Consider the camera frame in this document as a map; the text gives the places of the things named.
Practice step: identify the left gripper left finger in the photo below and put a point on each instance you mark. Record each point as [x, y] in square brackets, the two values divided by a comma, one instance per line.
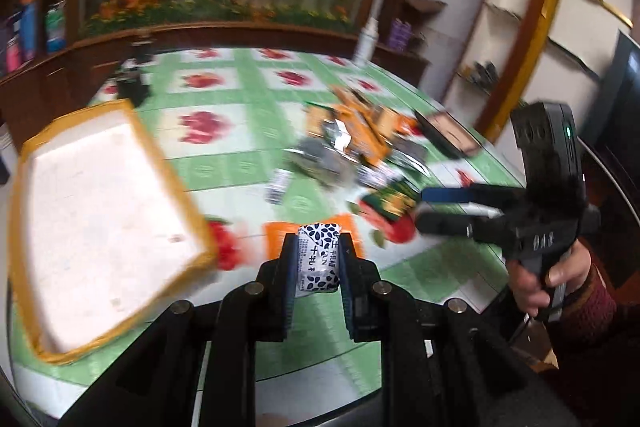
[279, 278]

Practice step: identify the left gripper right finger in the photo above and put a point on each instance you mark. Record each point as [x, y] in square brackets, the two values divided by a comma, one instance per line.
[357, 277]

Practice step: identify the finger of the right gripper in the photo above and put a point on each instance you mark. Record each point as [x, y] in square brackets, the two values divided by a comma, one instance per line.
[448, 195]
[443, 224]

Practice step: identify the green cracker packet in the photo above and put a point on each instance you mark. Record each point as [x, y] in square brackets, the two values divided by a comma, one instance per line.
[393, 201]

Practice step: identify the small orange snack packet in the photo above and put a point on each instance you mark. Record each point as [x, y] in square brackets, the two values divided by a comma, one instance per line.
[322, 232]

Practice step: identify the blue white milk candy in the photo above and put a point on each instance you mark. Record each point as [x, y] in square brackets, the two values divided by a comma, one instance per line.
[317, 265]

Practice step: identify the large orange cracker packet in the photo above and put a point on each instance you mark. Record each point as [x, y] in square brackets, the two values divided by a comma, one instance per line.
[368, 141]

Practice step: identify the large silver foil packet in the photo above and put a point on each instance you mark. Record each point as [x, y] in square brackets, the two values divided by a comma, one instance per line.
[321, 162]

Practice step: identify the small silver foil packet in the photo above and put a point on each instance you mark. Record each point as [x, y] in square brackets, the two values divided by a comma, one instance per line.
[337, 135]

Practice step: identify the person's right hand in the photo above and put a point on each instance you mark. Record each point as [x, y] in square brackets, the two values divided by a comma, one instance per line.
[570, 272]

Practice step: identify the open glasses case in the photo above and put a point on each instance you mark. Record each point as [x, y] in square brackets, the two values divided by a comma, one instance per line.
[448, 135]

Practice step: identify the white corner shelf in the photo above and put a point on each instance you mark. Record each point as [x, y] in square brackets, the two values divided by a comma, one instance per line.
[491, 42]

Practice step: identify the purple bottles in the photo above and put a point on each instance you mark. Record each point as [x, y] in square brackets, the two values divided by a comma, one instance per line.
[399, 36]

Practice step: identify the white spray bottle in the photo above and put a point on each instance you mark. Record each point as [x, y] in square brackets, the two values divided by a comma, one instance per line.
[368, 38]

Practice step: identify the yellow rimmed white tray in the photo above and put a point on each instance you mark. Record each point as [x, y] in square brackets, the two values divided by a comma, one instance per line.
[101, 232]

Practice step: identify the black round device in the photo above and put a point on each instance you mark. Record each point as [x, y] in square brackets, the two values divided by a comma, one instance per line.
[130, 86]

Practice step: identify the small black box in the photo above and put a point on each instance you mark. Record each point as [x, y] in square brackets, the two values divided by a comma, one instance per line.
[142, 49]

